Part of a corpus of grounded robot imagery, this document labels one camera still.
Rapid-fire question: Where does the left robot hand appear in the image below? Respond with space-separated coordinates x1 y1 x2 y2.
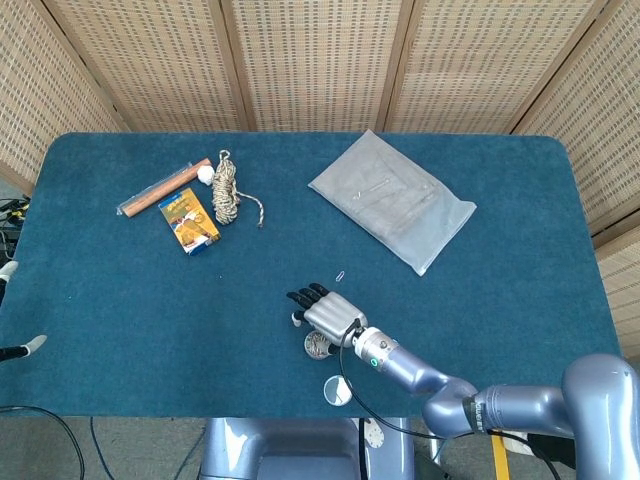
0 259 49 364

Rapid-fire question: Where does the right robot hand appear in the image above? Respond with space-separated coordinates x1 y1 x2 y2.
285 282 370 358

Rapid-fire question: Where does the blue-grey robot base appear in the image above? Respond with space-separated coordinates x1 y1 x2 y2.
198 416 417 480

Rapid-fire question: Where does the round tin of paperclips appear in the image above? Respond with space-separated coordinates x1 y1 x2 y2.
303 330 337 361

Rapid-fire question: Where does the round clear tin lid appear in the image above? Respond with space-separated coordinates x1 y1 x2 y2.
322 375 354 408

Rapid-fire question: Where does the frosted plastic zip bag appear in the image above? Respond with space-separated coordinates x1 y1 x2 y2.
307 128 478 277

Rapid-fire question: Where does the blue felt table cover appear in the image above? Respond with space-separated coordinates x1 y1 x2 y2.
0 130 626 420

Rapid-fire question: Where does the coiled beige twine bundle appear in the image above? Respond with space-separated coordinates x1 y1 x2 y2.
211 149 267 231

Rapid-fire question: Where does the orange and blue card box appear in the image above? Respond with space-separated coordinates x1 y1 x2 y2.
157 187 222 258

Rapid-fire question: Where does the wooden stick in plastic wrap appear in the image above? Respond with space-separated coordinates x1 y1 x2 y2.
116 157 215 219

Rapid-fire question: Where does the person's black trouser leg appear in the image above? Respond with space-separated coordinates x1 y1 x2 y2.
527 432 576 457

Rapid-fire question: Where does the woven bamboo screen panel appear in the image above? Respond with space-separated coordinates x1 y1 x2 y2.
0 0 130 195
219 0 417 134
508 0 640 351
41 0 257 134
375 0 622 136

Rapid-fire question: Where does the black floor cable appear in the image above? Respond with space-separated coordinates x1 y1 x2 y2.
0 404 86 480

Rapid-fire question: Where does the blue floor cable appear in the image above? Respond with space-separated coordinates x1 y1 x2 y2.
88 416 109 480

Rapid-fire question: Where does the tangle of cables and plugs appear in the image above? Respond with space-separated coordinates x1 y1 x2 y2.
0 195 32 266

